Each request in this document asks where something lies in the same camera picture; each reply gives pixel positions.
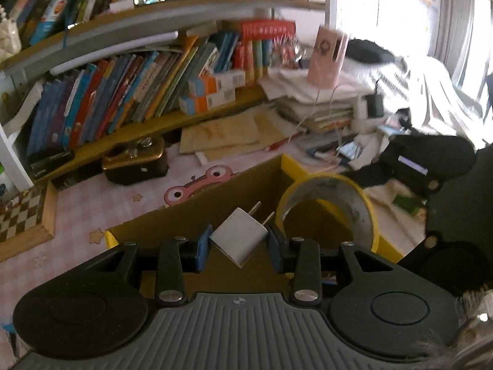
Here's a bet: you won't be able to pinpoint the white USB charger cube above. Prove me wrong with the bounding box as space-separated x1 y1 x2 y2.
210 201 275 268

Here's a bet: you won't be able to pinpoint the yellow tape roll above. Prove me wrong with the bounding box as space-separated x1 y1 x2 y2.
275 174 379 252

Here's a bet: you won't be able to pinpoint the yellow cardboard box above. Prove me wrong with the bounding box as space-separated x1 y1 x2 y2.
111 154 402 297

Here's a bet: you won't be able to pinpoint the dark brown wooden case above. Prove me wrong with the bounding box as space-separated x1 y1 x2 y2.
102 136 169 185

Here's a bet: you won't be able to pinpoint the pink checked tablecloth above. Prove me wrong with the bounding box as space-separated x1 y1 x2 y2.
0 138 425 367

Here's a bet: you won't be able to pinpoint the stack of papers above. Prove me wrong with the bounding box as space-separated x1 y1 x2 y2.
257 69 373 133

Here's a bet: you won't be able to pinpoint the wooden chess board box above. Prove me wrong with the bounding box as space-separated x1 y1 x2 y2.
0 181 58 262

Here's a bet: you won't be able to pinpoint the orange white medicine boxes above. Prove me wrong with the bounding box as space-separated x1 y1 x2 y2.
179 69 246 116

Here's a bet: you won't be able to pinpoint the row of books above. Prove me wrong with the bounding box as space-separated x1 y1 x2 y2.
26 19 295 164

